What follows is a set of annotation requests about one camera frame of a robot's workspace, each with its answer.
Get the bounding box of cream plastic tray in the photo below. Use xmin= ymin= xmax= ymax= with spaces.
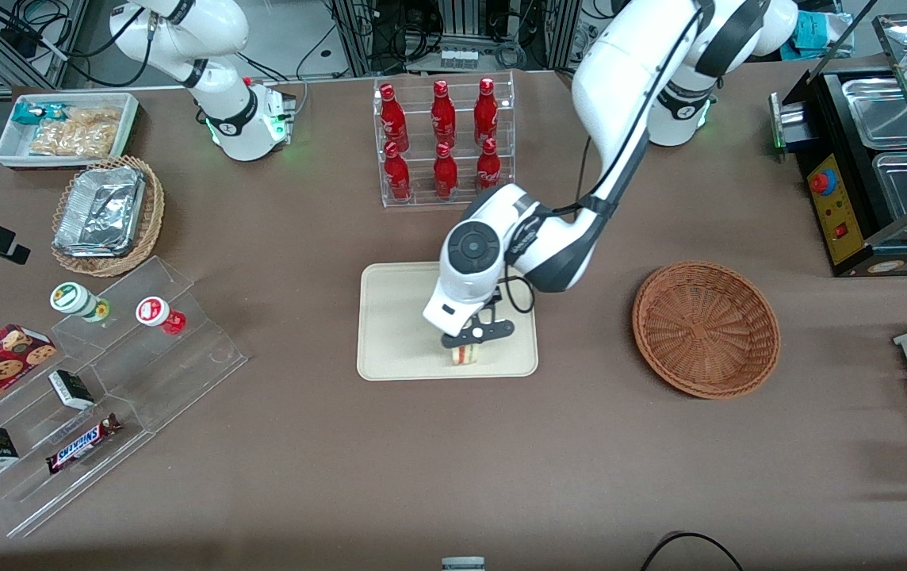
xmin=357 ymin=259 xmax=539 ymax=381

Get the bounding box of round brown wicker basket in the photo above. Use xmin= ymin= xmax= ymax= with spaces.
xmin=632 ymin=261 xmax=781 ymax=400

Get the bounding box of light wicker basket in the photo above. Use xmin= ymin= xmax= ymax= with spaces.
xmin=51 ymin=155 xmax=166 ymax=278

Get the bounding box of clear acrylic bottle rack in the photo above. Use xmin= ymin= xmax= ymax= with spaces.
xmin=373 ymin=71 xmax=516 ymax=209

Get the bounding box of red cola bottle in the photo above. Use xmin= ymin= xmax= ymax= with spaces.
xmin=476 ymin=138 xmax=502 ymax=194
xmin=474 ymin=78 xmax=499 ymax=147
xmin=432 ymin=143 xmax=459 ymax=199
xmin=379 ymin=83 xmax=410 ymax=151
xmin=383 ymin=141 xmax=412 ymax=201
xmin=431 ymin=79 xmax=457 ymax=148

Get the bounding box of clear acrylic stepped shelf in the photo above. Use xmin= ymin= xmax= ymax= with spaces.
xmin=0 ymin=255 xmax=249 ymax=540

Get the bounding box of red lid jar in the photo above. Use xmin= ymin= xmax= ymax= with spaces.
xmin=136 ymin=296 xmax=187 ymax=336

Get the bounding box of aluminium foil container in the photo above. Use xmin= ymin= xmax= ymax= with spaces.
xmin=53 ymin=165 xmax=147 ymax=259

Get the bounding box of green lid jar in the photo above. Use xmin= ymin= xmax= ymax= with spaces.
xmin=50 ymin=282 xmax=112 ymax=324

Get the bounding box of Snickers bar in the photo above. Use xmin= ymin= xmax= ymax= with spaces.
xmin=45 ymin=413 xmax=123 ymax=475

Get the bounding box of clear bag of crackers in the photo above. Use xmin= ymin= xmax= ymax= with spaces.
xmin=29 ymin=123 xmax=118 ymax=158
xmin=65 ymin=106 xmax=123 ymax=128

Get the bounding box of teal plastic bag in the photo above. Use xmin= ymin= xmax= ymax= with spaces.
xmin=790 ymin=10 xmax=852 ymax=58

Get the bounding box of teal snack packet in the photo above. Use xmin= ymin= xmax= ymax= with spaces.
xmin=11 ymin=102 xmax=66 ymax=125

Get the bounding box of white rectangular snack bin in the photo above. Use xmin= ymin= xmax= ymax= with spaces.
xmin=0 ymin=92 xmax=141 ymax=171

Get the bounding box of black wrist mounting bracket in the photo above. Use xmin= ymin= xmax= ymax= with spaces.
xmin=474 ymin=289 xmax=517 ymax=339

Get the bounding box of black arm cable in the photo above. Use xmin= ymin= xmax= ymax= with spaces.
xmin=499 ymin=4 xmax=712 ymax=315

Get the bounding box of black looped cable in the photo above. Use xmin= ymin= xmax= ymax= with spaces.
xmin=641 ymin=531 xmax=746 ymax=571

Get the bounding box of aluminium frame rack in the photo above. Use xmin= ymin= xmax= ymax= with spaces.
xmin=331 ymin=0 xmax=581 ymax=76

